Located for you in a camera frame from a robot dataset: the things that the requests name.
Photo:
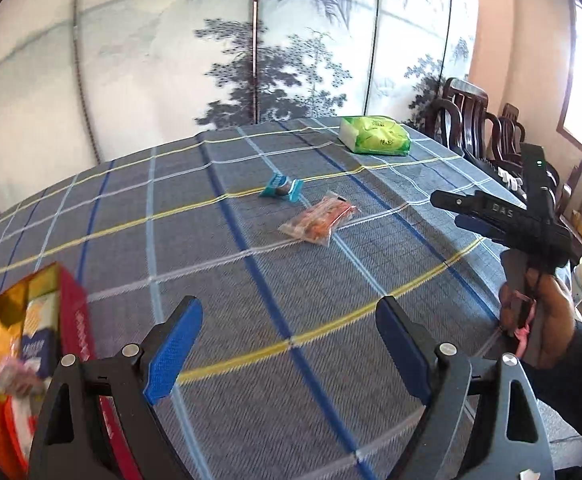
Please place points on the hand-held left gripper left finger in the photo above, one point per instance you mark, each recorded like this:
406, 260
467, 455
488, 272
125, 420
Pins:
176, 350

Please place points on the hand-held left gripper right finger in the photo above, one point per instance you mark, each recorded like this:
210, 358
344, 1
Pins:
401, 350

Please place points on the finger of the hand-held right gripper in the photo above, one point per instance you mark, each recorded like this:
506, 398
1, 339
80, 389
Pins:
478, 226
471, 202

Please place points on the red snack box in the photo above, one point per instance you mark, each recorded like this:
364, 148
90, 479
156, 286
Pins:
78, 320

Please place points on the blue cracker packet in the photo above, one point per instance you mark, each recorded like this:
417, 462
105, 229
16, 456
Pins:
38, 332

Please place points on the clear orange snack packet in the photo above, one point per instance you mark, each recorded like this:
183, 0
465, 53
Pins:
321, 217

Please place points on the pink snack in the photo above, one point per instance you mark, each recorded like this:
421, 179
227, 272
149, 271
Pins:
18, 375

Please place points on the small teal snack packet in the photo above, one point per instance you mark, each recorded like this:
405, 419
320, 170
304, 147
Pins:
282, 187

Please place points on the person's right hand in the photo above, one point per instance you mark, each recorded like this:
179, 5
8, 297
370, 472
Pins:
551, 320

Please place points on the white cloth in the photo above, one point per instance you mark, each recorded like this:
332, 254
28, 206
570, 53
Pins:
510, 179

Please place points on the dark wooden slatted chair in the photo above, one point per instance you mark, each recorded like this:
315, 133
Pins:
463, 110

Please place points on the grey plaid tablecloth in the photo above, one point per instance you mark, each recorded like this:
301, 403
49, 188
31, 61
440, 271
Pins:
221, 260

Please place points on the green tissue pack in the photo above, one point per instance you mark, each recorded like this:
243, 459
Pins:
376, 135

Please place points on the ink painted folding screen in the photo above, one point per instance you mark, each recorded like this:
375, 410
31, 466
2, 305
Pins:
146, 60

